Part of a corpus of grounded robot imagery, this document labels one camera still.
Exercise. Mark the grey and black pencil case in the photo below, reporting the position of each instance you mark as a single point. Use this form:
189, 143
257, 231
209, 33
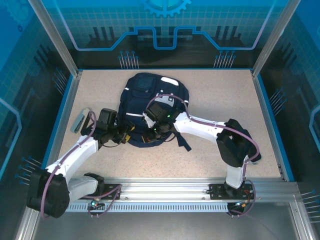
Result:
77, 122

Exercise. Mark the navy blue student backpack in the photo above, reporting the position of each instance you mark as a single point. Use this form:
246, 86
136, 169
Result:
140, 100

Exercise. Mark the aluminium frame post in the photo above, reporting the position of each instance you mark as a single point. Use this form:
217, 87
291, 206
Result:
57, 37
272, 37

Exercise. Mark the small connector board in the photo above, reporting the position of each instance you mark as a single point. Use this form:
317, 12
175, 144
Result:
95, 203
241, 204

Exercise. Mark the aluminium mounting rail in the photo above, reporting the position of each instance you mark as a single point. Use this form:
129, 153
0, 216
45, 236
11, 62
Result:
165, 190

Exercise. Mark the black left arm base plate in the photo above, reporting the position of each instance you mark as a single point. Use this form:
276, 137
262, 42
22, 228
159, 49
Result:
112, 193

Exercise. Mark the black oblong case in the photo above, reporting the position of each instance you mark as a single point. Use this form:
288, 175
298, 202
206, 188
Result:
257, 158

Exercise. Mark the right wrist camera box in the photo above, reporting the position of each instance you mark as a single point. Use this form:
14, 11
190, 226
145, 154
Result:
156, 111

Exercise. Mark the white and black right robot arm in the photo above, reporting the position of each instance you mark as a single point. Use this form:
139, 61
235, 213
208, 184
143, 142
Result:
195, 125

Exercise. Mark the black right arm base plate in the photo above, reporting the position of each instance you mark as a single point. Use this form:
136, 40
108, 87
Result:
215, 192

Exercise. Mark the blue table edge strip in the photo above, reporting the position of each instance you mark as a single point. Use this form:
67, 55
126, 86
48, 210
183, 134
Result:
273, 125
58, 125

